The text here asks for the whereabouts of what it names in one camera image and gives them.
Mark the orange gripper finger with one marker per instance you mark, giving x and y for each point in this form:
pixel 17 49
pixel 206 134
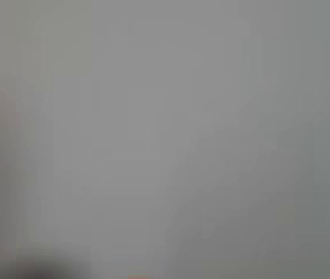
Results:
pixel 138 277

